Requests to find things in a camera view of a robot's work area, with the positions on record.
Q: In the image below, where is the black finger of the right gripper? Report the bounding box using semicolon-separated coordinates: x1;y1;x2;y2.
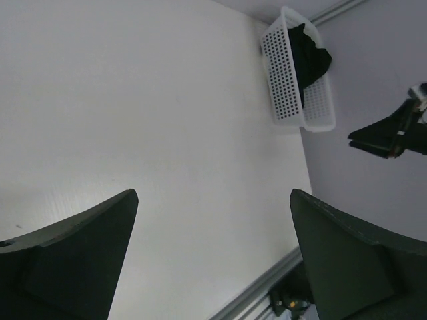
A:
348;115;405;147

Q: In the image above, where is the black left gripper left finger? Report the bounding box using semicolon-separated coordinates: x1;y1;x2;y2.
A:
1;189;139;319

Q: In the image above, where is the black t shirt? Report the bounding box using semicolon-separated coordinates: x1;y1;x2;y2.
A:
288;23;332;107

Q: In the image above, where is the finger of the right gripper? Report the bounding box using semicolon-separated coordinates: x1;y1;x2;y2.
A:
349;141;395;159

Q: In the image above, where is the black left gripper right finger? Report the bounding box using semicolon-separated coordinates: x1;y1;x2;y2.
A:
290;189;426;319

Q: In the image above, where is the white perforated plastic basket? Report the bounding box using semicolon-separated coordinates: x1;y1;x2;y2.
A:
261;6;336;132

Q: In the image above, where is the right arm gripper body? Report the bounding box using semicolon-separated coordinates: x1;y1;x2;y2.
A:
395;82;426;157

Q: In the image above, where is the aluminium frame rail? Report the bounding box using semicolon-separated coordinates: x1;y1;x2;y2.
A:
210;247;302;320

